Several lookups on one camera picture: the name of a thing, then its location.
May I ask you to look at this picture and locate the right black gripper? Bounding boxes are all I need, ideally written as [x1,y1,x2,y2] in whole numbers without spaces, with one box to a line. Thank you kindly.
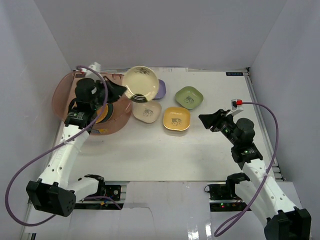
[198,109,239,146]

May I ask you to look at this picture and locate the dark blue round plate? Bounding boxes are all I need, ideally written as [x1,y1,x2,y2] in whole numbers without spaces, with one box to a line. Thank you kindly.
[105,103,114,122]

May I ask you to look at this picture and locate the woven bamboo round tray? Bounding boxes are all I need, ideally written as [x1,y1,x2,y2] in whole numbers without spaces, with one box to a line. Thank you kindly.
[95,105,109,124]

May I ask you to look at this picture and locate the cream round plate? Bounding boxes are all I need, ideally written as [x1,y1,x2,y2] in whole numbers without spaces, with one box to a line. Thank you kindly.
[122,66,160,103]

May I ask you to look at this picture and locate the green square dish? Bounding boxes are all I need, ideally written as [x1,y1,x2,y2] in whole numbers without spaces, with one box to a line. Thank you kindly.
[174,86,204,110]

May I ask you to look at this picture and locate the cream square dish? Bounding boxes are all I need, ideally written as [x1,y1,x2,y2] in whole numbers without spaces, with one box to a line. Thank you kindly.
[132,101,162,124]

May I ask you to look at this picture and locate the yellow square dish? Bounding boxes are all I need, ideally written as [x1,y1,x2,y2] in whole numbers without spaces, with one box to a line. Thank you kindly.
[162,106,191,132]

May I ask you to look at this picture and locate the purple square dish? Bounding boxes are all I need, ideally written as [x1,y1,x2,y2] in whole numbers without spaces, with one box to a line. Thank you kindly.
[153,79,167,100]

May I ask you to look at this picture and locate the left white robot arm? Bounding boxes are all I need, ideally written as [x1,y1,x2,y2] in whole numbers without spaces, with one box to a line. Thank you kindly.
[26,77,127,217]

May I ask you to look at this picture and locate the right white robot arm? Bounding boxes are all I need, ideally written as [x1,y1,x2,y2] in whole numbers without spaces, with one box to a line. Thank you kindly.
[198,109,312,240]

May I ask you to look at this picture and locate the pink translucent plastic bin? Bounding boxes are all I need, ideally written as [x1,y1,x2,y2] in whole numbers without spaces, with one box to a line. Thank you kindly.
[51,71,133,136]

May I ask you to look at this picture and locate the dark blue label sticker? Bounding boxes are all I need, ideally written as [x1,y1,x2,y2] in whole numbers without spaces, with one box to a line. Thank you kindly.
[225,72,244,77]

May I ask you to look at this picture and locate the white paper sheet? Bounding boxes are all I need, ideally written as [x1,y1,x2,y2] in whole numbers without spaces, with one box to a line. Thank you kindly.
[151,67,189,73]

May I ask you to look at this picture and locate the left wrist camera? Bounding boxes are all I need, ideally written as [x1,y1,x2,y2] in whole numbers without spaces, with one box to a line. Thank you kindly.
[80,62,101,74]

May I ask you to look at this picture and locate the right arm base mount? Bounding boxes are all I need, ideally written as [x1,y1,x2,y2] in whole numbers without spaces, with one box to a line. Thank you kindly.
[204,183,247,213]

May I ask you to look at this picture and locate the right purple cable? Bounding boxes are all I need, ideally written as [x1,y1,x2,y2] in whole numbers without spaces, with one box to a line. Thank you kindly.
[213,101,279,238]

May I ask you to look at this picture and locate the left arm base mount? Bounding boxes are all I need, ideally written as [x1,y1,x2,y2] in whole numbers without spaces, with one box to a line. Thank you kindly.
[75,184,127,210]

